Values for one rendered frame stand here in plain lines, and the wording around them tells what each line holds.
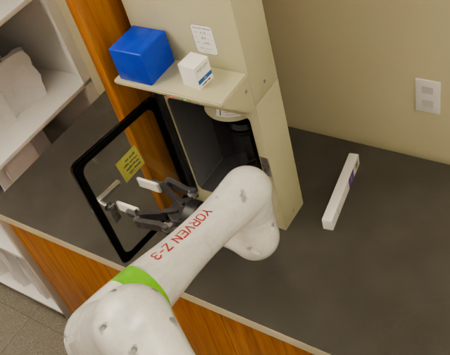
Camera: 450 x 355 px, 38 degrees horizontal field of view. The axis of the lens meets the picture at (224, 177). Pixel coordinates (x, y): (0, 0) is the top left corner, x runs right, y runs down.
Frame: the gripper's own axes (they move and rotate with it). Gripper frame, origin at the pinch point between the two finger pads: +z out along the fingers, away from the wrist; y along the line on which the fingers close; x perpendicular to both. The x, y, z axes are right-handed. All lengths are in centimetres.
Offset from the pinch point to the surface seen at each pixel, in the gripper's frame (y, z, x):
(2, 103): -35, 105, 24
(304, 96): -69, -8, 22
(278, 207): -26.1, -21.7, 24.0
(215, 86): -19.9, -17.7, -23.1
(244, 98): -22.6, -22.8, -18.5
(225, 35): -26.1, -19.4, -32.8
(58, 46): -69, 104, 21
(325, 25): -69, -19, -7
